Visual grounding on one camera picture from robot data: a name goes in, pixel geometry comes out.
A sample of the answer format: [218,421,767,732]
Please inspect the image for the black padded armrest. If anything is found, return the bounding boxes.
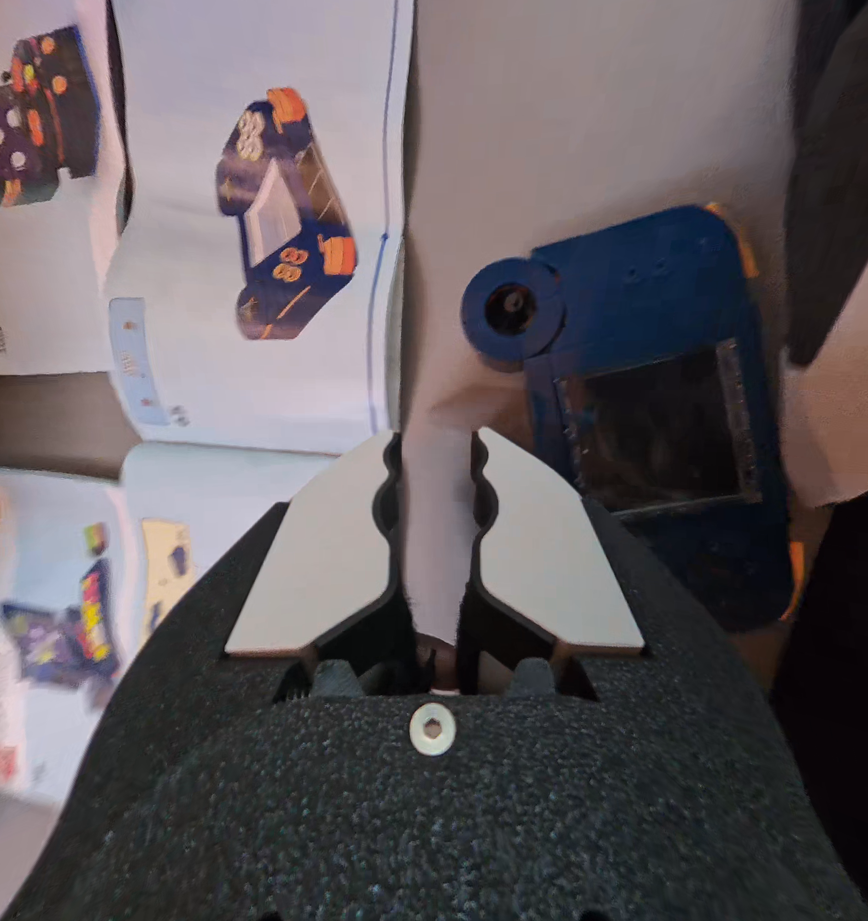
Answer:
[771,446,868,897]

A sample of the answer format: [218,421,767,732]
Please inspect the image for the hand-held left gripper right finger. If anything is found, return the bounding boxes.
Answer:
[470,428,647,659]

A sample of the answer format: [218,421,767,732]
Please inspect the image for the instruction booklet purple toy cover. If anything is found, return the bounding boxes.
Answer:
[0,466,151,805]

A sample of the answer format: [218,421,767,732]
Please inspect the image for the instruction booklet black board cover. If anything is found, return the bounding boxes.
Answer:
[0,0,130,377]

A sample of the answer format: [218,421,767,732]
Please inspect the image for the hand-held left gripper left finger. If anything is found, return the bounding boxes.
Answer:
[225,432,406,659]

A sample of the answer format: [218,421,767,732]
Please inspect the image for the dark blue toy brick console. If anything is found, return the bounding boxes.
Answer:
[460,203,810,636]

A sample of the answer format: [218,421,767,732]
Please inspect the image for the open instruction booklet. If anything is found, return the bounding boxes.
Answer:
[103,0,415,649]

